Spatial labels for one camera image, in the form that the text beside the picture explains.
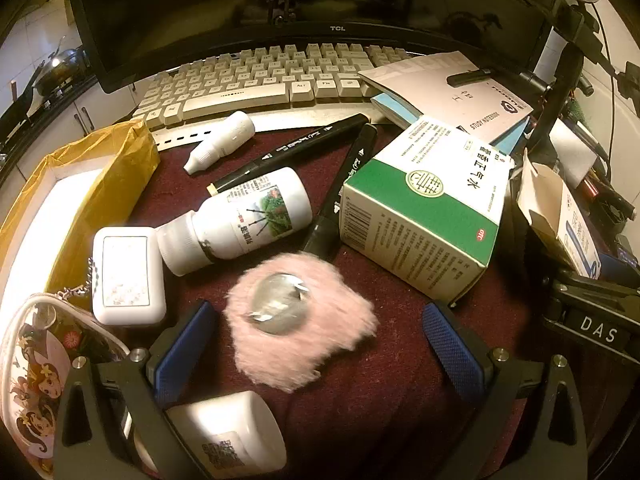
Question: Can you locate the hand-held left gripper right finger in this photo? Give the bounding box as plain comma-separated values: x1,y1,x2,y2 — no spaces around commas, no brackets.
421,301,588,480

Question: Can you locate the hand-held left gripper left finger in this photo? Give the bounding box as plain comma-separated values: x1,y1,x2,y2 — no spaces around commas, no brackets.
52,300,221,480

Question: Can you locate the pink fluffy pouch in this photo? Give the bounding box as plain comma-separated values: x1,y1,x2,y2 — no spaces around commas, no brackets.
221,252,379,393

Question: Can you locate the yellow paper box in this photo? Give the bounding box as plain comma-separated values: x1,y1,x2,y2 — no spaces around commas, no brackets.
0,119,162,321

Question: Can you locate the plain white plastic bottle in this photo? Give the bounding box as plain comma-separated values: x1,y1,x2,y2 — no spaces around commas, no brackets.
132,391,288,480

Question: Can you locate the small white rectangular case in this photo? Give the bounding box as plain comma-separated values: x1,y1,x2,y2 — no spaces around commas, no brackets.
92,226,167,328

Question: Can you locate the small open white carton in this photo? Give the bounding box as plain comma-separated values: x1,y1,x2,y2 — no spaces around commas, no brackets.
517,152,603,281

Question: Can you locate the black plastic holder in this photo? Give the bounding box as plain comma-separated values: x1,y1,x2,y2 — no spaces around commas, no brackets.
595,185,637,228

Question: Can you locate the cartoon print pouch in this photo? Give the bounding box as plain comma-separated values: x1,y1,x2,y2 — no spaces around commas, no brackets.
0,258,132,476

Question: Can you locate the red cylinder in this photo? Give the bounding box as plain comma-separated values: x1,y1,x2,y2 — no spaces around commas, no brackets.
575,172,608,201

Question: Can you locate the white green-label pill bottle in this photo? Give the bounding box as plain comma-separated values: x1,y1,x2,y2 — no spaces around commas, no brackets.
156,167,313,277

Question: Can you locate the green and white medicine box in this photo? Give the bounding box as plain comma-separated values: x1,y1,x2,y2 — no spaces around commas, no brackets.
339,115,516,306

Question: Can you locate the white foam block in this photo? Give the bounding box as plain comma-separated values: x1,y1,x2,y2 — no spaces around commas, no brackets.
547,120,598,186

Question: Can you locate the black marker pen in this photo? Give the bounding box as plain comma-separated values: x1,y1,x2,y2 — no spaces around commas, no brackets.
301,123,378,261
206,113,371,197

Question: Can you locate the small white dropper bottle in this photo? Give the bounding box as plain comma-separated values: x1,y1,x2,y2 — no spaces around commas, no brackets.
183,111,256,176

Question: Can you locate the blue book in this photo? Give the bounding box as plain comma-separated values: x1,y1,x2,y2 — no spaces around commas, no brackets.
371,92,531,155

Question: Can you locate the black stand pole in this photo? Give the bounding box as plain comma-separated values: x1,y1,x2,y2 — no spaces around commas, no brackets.
525,5,601,161

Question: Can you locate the grey paper notebook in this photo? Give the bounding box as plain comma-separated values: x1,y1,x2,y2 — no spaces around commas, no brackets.
357,51,535,147

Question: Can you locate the beige computer keyboard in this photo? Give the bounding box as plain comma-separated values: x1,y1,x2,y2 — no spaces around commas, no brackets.
131,42,416,150

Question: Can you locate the black stick-shaped gadget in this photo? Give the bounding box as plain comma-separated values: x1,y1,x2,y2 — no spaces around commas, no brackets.
446,67,493,87

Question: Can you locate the dark metal wok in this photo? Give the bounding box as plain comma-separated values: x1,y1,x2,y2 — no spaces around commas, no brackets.
31,37,94,98

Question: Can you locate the black computer monitor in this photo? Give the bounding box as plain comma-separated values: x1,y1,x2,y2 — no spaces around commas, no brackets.
67,0,551,93

